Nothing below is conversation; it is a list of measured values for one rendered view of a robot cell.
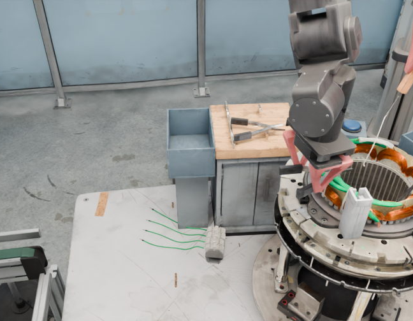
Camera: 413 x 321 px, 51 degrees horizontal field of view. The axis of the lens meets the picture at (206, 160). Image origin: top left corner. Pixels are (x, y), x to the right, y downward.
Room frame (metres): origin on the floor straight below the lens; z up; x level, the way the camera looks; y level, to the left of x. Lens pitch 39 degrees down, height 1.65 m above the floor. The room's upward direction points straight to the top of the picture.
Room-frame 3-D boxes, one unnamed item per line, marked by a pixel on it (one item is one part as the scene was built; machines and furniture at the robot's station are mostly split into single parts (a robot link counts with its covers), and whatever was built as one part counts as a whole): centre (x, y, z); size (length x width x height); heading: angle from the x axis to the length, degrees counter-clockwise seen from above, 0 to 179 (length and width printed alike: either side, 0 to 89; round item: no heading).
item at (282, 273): (0.60, -0.17, 0.91); 0.02 x 0.02 x 0.21
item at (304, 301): (0.52, -0.21, 0.85); 0.06 x 0.04 x 0.05; 45
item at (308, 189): (0.51, -0.16, 1.17); 0.04 x 0.01 x 0.02; 123
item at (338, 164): (0.53, -0.18, 1.21); 0.07 x 0.07 x 0.09; 21
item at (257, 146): (0.85, -0.11, 1.05); 0.20 x 0.19 x 0.02; 94
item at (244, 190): (0.85, -0.11, 0.91); 0.19 x 0.19 x 0.26; 4
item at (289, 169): (0.56, -0.14, 1.17); 0.04 x 0.01 x 0.02; 97
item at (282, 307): (0.52, -0.20, 0.81); 0.08 x 0.05 x 0.02; 45
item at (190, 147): (0.84, 0.04, 0.92); 0.17 x 0.11 x 0.28; 4
